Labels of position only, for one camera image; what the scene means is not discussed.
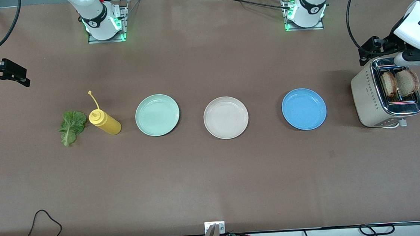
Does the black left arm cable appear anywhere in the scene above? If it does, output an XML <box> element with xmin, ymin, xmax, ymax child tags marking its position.
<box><xmin>344</xmin><ymin>0</ymin><xmax>376</xmax><ymax>57</ymax></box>

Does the toasted bread slice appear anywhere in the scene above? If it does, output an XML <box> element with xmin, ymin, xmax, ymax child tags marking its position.
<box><xmin>395</xmin><ymin>68</ymin><xmax>420</xmax><ymax>98</ymax></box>
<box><xmin>381</xmin><ymin>70</ymin><xmax>399</xmax><ymax>99</ymax></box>

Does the coiled black cable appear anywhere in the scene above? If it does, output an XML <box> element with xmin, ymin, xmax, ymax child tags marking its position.
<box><xmin>358</xmin><ymin>222</ymin><xmax>396</xmax><ymax>236</ymax></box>

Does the beige chrome toaster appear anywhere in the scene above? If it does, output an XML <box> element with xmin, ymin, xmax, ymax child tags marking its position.
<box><xmin>349</xmin><ymin>55</ymin><xmax>420</xmax><ymax>132</ymax></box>

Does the black cable with metal plug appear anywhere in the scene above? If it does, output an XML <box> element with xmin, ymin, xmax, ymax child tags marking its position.
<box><xmin>203</xmin><ymin>0</ymin><xmax>297</xmax><ymax>16</ymax></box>

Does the green lettuce leaf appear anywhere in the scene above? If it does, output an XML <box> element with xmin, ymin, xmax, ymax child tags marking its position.
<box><xmin>57</xmin><ymin>109</ymin><xmax>90</xmax><ymax>147</ymax></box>

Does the yellow squeeze bottle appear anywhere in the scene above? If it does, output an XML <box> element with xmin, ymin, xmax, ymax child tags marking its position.
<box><xmin>86</xmin><ymin>89</ymin><xmax>123</xmax><ymax>137</ymax></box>

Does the blue plate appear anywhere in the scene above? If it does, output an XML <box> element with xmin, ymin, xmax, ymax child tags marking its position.
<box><xmin>280</xmin><ymin>86</ymin><xmax>328</xmax><ymax>132</ymax></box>

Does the pale green plate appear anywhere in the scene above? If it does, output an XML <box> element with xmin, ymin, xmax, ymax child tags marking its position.
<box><xmin>134</xmin><ymin>92</ymin><xmax>182</xmax><ymax>138</ymax></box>

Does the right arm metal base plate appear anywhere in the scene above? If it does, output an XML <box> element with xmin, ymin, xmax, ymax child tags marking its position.
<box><xmin>85</xmin><ymin>0</ymin><xmax>131</xmax><ymax>45</ymax></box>

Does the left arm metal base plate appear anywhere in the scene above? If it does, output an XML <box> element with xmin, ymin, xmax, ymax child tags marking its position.
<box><xmin>282</xmin><ymin>0</ymin><xmax>325</xmax><ymax>33</ymax></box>

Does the beige plate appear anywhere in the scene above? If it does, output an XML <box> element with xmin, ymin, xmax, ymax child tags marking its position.
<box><xmin>202</xmin><ymin>95</ymin><xmax>251</xmax><ymax>141</ymax></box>

